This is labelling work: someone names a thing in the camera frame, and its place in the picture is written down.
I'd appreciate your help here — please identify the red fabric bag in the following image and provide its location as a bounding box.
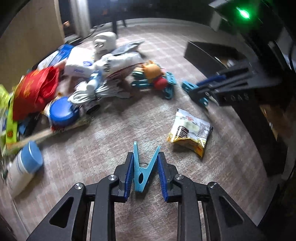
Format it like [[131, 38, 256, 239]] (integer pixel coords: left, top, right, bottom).
[[13, 66, 60, 121]]

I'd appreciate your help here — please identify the grey plastic mailer bag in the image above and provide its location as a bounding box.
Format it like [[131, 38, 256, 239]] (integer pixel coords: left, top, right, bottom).
[[111, 40, 144, 56]]

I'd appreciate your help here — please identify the blue round lid container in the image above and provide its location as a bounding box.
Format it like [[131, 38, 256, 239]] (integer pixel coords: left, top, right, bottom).
[[49, 96, 79, 127]]

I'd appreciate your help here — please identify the wooden cabinet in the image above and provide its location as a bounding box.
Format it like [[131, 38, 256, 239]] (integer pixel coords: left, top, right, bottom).
[[1, 1, 65, 90]]

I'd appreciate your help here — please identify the green yellow packet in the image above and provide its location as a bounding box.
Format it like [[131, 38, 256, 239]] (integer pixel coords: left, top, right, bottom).
[[1, 84, 18, 150]]

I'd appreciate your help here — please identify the yellow snack packet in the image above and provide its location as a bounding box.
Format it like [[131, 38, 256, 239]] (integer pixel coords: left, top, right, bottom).
[[166, 109, 213, 159]]

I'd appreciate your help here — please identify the white crumpled plastic bag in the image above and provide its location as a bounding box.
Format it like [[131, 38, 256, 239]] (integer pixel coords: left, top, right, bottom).
[[93, 52, 144, 78]]

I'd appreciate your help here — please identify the black storage box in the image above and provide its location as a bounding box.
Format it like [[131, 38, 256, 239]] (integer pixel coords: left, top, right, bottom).
[[184, 41, 287, 177]]

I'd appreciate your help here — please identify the white bottle blue cap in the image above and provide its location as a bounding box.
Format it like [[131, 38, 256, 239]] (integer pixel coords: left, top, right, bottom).
[[6, 141, 43, 199]]

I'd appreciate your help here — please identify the orange head toy figure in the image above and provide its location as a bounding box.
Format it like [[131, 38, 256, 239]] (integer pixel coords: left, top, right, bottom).
[[142, 60, 168, 90]]

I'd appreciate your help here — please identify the light blue clothespin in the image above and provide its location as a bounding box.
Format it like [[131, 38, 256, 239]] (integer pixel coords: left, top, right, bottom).
[[133, 141, 161, 193]]

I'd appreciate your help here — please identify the white power adapter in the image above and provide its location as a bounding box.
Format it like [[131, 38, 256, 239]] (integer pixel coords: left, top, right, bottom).
[[93, 31, 117, 60]]

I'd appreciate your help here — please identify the white tissue packet blue logo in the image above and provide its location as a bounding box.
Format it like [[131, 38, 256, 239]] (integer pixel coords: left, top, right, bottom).
[[64, 47, 94, 78]]

